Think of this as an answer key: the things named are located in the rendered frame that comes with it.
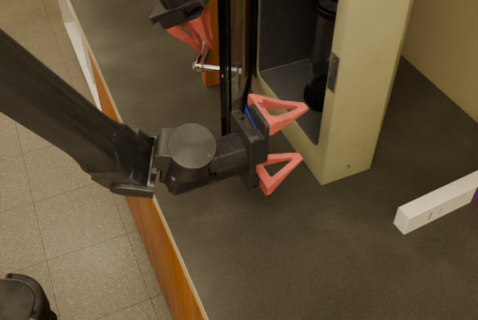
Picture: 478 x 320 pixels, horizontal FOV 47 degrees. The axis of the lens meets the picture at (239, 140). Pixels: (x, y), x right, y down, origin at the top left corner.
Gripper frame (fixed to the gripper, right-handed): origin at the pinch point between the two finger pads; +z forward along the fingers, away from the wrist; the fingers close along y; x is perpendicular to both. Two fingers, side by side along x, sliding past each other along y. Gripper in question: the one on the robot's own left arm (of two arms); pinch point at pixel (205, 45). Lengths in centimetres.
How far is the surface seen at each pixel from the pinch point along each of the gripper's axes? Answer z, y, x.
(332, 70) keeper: 9.3, -19.5, 3.3
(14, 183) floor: 63, 143, -60
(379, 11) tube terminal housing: 2.5, -29.1, 1.6
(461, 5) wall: 27, -40, -36
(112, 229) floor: 84, 99, -45
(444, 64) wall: 41, -33, -35
